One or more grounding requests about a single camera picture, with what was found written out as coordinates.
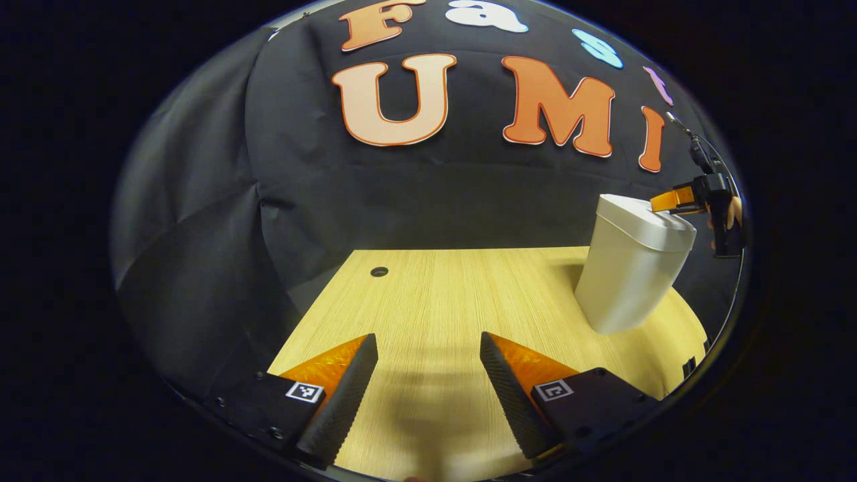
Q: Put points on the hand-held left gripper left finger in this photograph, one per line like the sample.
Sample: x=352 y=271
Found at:
x=345 y=395

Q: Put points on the black table bracket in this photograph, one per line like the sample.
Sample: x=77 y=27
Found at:
x=689 y=368

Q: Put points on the white garbage bin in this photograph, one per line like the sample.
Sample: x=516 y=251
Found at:
x=629 y=274

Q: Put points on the wooden desktop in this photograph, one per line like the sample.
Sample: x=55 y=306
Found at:
x=435 y=301

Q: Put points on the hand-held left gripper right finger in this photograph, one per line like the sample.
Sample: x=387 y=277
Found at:
x=512 y=395

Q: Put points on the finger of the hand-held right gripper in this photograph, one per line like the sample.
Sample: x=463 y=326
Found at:
x=676 y=199

